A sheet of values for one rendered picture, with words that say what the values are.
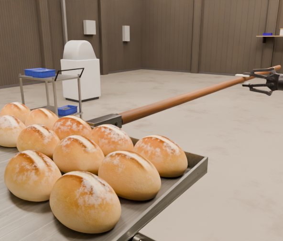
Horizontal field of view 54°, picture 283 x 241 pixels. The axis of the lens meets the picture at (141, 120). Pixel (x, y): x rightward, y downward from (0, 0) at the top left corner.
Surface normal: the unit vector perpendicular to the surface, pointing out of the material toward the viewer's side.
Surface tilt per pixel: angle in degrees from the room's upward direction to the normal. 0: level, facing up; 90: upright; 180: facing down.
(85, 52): 90
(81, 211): 65
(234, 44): 90
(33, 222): 0
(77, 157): 61
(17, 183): 70
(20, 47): 90
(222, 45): 90
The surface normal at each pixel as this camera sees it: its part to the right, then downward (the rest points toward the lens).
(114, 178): -0.54, -0.18
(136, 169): -0.05, -0.43
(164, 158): -0.19, -0.16
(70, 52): -0.61, 0.04
